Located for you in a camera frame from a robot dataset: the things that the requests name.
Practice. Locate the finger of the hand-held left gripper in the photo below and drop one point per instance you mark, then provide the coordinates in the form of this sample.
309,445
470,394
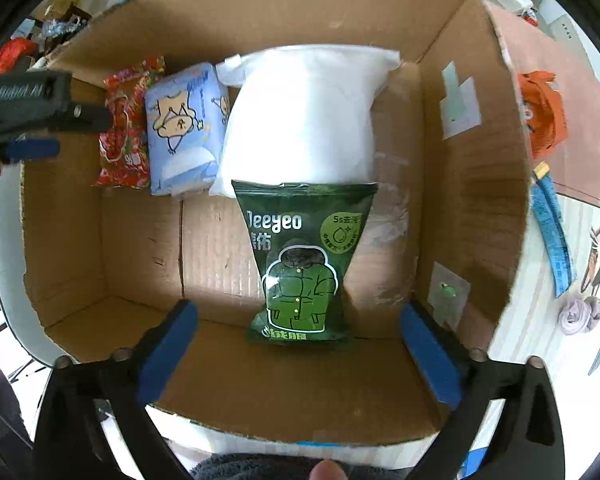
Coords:
32,150
92,119

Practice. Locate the red patterned snack packet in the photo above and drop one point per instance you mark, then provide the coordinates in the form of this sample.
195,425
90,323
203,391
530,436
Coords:
122,130

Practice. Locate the red foil packet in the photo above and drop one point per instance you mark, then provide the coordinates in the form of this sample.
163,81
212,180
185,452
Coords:
12,55

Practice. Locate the blue cartoon tissue packet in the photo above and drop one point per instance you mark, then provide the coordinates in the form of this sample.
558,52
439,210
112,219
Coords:
182,130

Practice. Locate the green wipes packet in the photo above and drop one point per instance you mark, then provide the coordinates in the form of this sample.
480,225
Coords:
300,280

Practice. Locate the person's right hand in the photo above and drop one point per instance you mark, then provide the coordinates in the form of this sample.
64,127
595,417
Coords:
327,471

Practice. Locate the purple scrunchie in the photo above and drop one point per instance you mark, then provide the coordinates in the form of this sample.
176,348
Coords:
577,316

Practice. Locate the orange cloth toy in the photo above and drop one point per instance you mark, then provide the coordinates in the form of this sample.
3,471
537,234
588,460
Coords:
542,110

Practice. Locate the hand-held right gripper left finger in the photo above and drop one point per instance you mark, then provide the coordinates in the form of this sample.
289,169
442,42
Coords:
167,352

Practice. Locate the cardboard box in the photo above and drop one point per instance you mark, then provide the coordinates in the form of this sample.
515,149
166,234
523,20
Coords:
210,240

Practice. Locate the silver crumpled wrapper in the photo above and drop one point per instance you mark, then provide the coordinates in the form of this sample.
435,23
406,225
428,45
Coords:
65,26

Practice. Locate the cartoon printed table mat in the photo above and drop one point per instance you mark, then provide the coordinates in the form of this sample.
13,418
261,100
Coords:
570,160

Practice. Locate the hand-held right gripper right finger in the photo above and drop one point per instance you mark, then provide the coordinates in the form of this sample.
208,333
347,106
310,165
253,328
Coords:
430,360

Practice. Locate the white pillow bag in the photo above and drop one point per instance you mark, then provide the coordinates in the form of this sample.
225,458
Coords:
305,120

